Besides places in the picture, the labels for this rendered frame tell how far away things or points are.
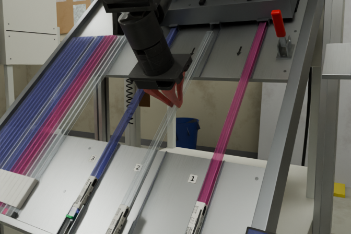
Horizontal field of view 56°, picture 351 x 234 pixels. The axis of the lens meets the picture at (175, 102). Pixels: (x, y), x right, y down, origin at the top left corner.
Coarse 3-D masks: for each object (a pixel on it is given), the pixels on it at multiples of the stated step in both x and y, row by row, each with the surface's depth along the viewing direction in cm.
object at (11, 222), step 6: (0, 216) 61; (6, 216) 60; (0, 222) 65; (6, 222) 59; (12, 222) 59; (18, 222) 58; (18, 228) 58; (24, 228) 57; (30, 228) 56; (36, 228) 56
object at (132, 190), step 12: (204, 36) 74; (204, 48) 71; (192, 72) 67; (168, 108) 62; (168, 120) 60; (156, 132) 59; (156, 144) 57; (144, 156) 56; (144, 168) 55; (132, 180) 54; (132, 192) 52
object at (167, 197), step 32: (64, 160) 67; (96, 160) 64; (128, 160) 61; (160, 160) 58; (192, 160) 56; (224, 160) 53; (32, 192) 65; (64, 192) 62; (96, 192) 59; (160, 192) 54; (192, 192) 52; (224, 192) 50; (256, 192) 48; (32, 224) 60; (64, 224) 57; (96, 224) 55; (128, 224) 52; (160, 224) 50; (224, 224) 47
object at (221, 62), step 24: (96, 24) 100; (216, 24) 78; (240, 24) 74; (288, 24) 68; (192, 48) 75; (216, 48) 72; (240, 48) 69; (264, 48) 66; (120, 72) 80; (216, 72) 67; (240, 72) 65; (264, 72) 62; (288, 72) 60
